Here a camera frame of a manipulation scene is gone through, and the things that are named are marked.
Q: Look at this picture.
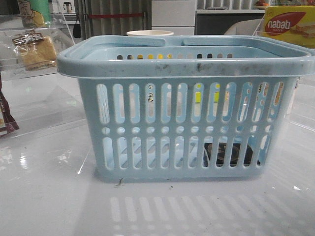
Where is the bread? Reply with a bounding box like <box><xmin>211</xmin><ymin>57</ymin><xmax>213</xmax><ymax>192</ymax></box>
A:
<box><xmin>11</xmin><ymin>29</ymin><xmax>57</xmax><ymax>71</ymax></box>

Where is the light blue plastic basket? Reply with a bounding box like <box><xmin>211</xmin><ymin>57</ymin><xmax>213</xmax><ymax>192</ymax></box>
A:
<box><xmin>57</xmin><ymin>35</ymin><xmax>315</xmax><ymax>181</ymax></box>

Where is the brown snack packet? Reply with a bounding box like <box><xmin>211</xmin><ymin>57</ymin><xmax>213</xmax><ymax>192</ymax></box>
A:
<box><xmin>0</xmin><ymin>89</ymin><xmax>20</xmax><ymax>137</ymax></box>

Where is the yellow Nabati wafer box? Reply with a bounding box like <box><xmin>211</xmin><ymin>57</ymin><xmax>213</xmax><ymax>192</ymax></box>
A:
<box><xmin>259</xmin><ymin>5</ymin><xmax>315</xmax><ymax>49</ymax></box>

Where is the green cartoon drink can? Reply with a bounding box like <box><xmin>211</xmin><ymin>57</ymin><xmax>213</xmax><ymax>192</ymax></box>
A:
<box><xmin>17</xmin><ymin>0</ymin><xmax>51</xmax><ymax>28</ymax></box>

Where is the clear acrylic shelf left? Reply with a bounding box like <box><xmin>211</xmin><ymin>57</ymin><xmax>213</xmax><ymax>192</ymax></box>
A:
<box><xmin>0</xmin><ymin>14</ymin><xmax>95</xmax><ymax>173</ymax></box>

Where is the black tissue pack front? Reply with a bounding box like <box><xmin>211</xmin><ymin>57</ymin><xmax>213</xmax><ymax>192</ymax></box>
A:
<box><xmin>203</xmin><ymin>142</ymin><xmax>261</xmax><ymax>168</ymax></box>

